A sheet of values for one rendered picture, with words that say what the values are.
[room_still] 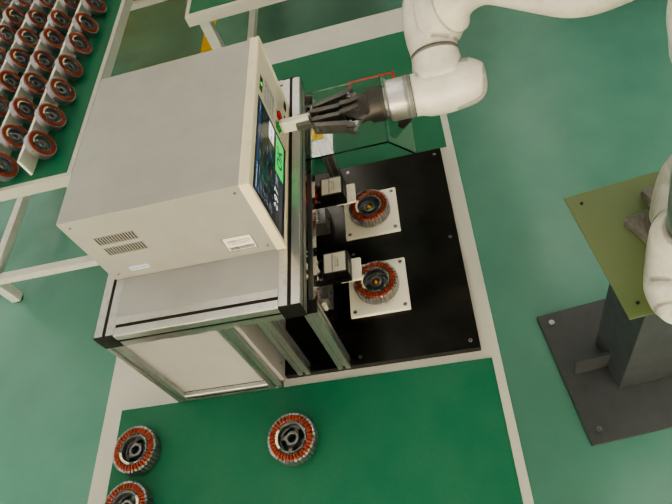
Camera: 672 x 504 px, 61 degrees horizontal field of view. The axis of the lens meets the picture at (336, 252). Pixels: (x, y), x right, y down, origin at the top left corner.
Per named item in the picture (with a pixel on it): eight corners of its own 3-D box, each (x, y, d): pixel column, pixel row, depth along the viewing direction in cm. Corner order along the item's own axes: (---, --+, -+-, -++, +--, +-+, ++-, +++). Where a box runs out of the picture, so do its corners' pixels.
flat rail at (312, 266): (313, 112, 154) (310, 104, 151) (318, 315, 118) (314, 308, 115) (309, 113, 154) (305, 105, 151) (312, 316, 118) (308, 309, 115)
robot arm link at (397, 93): (413, 98, 128) (387, 104, 129) (406, 65, 121) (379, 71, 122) (418, 126, 123) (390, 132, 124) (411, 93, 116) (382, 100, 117)
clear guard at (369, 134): (405, 88, 150) (401, 70, 146) (416, 153, 136) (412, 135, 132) (287, 116, 157) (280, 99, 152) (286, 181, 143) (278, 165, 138)
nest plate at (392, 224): (395, 189, 163) (394, 186, 162) (401, 231, 154) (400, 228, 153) (344, 200, 166) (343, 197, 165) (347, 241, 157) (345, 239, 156)
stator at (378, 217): (388, 193, 161) (386, 184, 158) (392, 224, 155) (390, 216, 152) (350, 200, 163) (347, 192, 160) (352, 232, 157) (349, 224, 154)
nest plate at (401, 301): (404, 259, 149) (403, 256, 148) (411, 309, 140) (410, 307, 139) (348, 269, 152) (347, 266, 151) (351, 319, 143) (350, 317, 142)
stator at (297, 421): (317, 413, 134) (312, 408, 131) (320, 462, 127) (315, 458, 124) (271, 421, 135) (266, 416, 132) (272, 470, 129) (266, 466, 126)
